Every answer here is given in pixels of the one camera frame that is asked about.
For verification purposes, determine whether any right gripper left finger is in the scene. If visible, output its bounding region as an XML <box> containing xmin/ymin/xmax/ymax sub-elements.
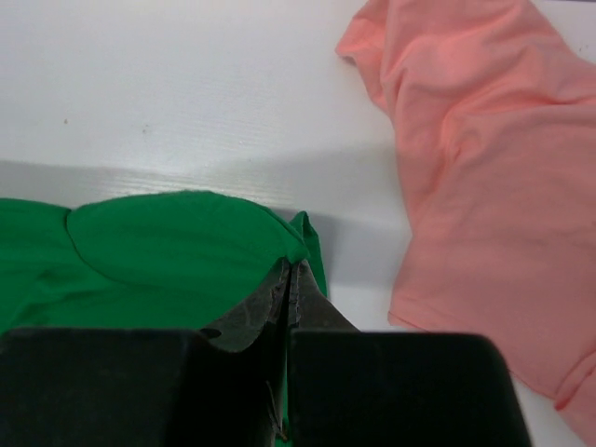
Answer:
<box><xmin>1</xmin><ymin>260</ymin><xmax>290</xmax><ymax>446</ymax></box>

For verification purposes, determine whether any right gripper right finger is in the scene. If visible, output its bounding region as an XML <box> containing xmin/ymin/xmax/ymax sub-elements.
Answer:
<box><xmin>288</xmin><ymin>263</ymin><xmax>531</xmax><ymax>446</ymax></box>

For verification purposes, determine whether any green t shirt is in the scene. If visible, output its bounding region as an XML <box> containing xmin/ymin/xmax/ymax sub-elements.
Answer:
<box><xmin>1</xmin><ymin>191</ymin><xmax>327</xmax><ymax>330</ymax></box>

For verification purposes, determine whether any salmon pink t shirt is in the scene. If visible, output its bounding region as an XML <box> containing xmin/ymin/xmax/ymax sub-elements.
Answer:
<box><xmin>336</xmin><ymin>1</ymin><xmax>595</xmax><ymax>445</ymax></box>

